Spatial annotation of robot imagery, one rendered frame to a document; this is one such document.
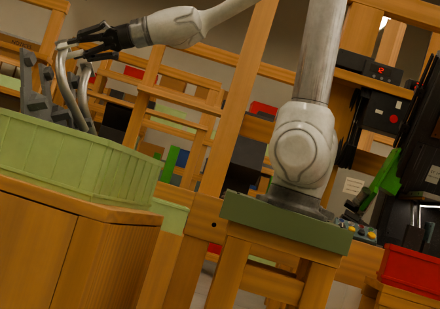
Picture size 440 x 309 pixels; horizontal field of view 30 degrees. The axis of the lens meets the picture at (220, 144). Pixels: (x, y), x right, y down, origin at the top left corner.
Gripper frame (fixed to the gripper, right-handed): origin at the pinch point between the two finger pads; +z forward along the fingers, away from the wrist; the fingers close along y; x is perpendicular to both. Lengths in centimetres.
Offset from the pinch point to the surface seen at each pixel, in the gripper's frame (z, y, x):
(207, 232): -25, -68, 19
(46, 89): 7.8, -4.9, 11.9
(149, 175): -13.9, -40.3, 17.9
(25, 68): 7.3, 8.3, 20.7
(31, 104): 7.0, 1.2, 28.9
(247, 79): -43, -67, -66
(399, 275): -84, -72, 49
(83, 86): 1.0, -14.3, -0.8
